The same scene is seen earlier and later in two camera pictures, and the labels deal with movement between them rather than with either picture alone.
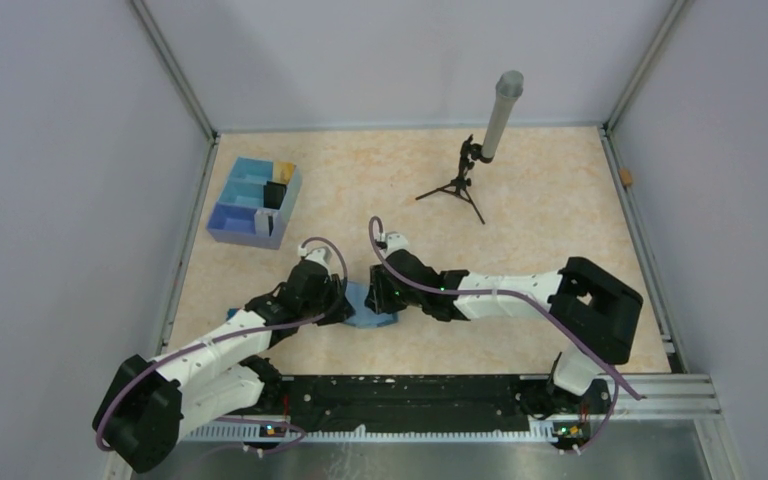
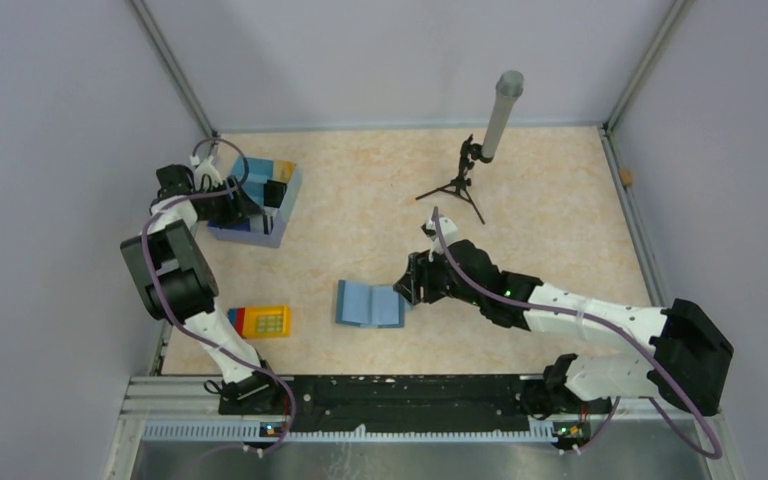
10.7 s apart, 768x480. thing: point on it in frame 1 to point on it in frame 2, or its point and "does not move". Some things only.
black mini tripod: x=471 y=152 does not move
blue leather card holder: x=363 y=316 does not move
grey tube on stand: x=509 y=86 does not move
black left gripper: x=340 y=306 to x=237 y=209
